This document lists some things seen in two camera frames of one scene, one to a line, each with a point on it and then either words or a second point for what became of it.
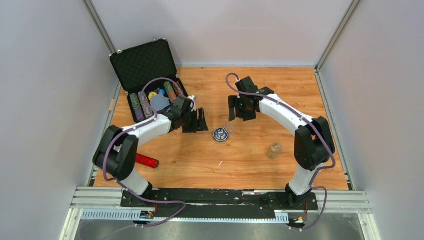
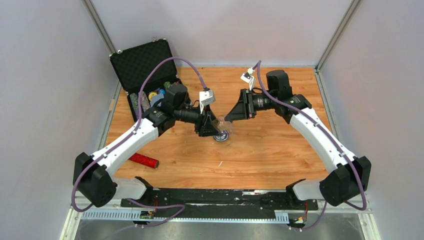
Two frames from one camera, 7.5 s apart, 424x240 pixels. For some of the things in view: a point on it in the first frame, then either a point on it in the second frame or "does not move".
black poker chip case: [149, 77] does not move
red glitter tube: [149, 161] does not move
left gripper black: [202, 125] -> [206, 127]
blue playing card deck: [159, 102] does not move
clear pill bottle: [273, 150] -> [222, 124]
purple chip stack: [147, 111] does not move
